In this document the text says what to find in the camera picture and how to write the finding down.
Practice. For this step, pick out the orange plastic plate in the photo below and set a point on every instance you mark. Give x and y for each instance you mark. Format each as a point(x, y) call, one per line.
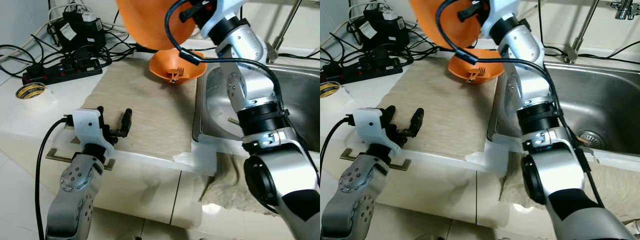
point(145, 22)
point(435, 22)

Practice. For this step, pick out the orange plastic bowl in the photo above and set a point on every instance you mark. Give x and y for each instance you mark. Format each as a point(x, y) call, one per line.
point(165, 65)
point(462, 67)

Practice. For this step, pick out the metal fork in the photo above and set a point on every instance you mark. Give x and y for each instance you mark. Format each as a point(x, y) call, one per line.
point(475, 75)
point(175, 75)

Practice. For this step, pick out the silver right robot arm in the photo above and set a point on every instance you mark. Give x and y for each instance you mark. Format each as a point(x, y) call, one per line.
point(565, 175)
point(280, 170)

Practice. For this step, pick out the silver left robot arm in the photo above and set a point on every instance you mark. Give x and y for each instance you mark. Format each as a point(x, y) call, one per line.
point(360, 195)
point(75, 190)

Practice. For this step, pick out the beige counter mat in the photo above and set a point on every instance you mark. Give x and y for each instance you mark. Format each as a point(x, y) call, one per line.
point(450, 115)
point(150, 115)

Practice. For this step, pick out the black power strip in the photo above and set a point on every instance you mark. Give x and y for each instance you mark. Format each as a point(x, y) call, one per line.
point(60, 74)
point(365, 70)

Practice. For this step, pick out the white tape roll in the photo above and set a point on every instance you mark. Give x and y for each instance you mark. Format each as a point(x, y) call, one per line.
point(37, 102)
point(332, 97)

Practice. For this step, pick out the steel faucet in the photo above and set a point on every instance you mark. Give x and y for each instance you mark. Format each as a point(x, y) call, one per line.
point(272, 52)
point(571, 52)

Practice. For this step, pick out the black charger device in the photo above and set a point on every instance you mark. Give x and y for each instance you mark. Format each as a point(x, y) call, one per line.
point(385, 27)
point(80, 30)

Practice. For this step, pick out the stainless steel sink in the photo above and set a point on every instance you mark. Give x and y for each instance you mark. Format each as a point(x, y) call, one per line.
point(610, 100)
point(300, 95)

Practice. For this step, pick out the beige cloth towel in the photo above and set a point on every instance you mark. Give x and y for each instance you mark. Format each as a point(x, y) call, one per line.
point(225, 185)
point(615, 190)

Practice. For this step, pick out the plain cream cabinet door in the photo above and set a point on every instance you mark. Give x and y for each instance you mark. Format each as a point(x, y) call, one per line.
point(500, 220)
point(220, 225)

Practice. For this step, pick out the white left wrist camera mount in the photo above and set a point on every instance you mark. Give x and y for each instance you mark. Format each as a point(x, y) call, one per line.
point(372, 122)
point(87, 122)

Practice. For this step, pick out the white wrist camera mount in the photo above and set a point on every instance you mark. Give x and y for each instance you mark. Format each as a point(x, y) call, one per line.
point(227, 7)
point(372, 122)
point(505, 10)
point(87, 122)

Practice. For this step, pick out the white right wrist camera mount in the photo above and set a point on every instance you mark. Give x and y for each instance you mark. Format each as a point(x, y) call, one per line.
point(227, 7)
point(505, 10)

